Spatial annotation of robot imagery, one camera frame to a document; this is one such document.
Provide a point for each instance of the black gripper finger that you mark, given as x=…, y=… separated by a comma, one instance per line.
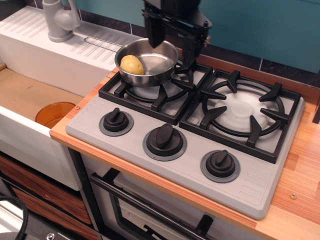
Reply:
x=191, y=48
x=155, y=30

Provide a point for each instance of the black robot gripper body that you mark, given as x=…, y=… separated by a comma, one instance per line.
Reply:
x=182, y=16

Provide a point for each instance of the stainless steel saucepan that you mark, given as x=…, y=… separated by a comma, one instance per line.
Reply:
x=158, y=63

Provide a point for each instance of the yellow toy potato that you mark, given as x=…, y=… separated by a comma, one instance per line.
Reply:
x=132, y=65

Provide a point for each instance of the grey toy stove top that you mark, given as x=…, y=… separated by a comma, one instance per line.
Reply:
x=250, y=193

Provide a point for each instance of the black middle stove knob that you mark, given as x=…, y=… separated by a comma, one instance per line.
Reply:
x=165, y=143

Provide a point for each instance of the black stove knob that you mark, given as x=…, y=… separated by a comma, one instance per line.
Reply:
x=116, y=123
x=165, y=143
x=220, y=166

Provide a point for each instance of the black left stove knob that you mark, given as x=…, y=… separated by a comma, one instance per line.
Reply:
x=116, y=123

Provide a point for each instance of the black right stove knob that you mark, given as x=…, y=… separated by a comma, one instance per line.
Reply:
x=220, y=166

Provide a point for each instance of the black left burner grate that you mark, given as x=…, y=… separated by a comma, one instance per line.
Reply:
x=164, y=108

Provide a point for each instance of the grey toy faucet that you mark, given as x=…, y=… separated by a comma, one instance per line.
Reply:
x=60, y=22

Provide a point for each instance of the white toy sink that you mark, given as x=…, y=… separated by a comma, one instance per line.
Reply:
x=36, y=72

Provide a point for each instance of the upper wooden drawer front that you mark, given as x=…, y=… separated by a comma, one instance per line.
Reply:
x=48, y=189

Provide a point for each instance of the wooden drawer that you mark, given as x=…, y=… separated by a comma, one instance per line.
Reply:
x=56, y=216
x=48, y=189

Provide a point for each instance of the lower wooden drawer front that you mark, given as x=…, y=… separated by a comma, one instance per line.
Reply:
x=56, y=216

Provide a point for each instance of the oven door with black handle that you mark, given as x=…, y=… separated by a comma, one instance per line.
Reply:
x=107, y=183

